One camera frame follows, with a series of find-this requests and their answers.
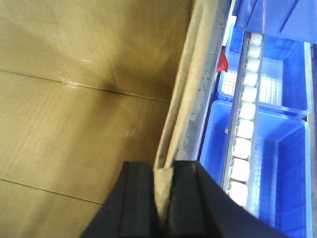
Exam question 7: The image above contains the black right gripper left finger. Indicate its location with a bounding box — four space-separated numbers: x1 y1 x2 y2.
80 161 159 238

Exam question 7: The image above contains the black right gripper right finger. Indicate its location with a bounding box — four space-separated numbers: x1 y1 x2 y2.
167 161 285 238

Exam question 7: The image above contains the brown cardboard carton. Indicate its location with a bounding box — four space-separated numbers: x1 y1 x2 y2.
0 0 217 238

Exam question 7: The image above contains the white roller track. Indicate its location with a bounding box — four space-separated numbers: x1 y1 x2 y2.
221 31 264 210

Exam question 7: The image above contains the blue bin lower right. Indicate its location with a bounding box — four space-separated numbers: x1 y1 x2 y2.
200 100 313 238

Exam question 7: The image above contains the blue bin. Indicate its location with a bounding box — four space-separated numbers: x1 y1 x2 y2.
216 24 312 118
200 100 313 238
233 0 317 44

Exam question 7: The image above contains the red snack bag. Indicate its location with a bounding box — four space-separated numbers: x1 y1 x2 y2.
216 50 229 73

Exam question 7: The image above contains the blue bin lower middle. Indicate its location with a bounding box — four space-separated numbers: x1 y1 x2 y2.
216 24 312 118

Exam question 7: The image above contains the blue bin upper right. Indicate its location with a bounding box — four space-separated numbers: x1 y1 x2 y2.
233 0 317 44

